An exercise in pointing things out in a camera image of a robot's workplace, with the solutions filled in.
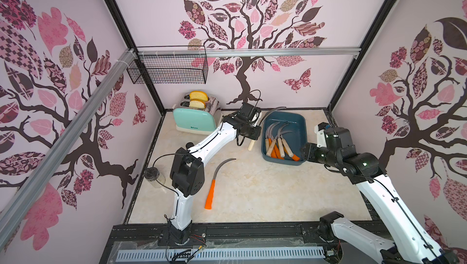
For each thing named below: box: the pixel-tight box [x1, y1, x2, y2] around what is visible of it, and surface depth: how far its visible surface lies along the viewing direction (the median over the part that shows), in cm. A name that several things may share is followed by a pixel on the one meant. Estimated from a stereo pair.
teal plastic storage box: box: [261, 110, 308, 167], surface depth 108 cm
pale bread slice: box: [188, 99, 206, 109], surface depth 100 cm
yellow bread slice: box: [189, 90, 208, 102], surface depth 102 cm
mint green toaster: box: [172, 107, 217, 136], surface depth 100 cm
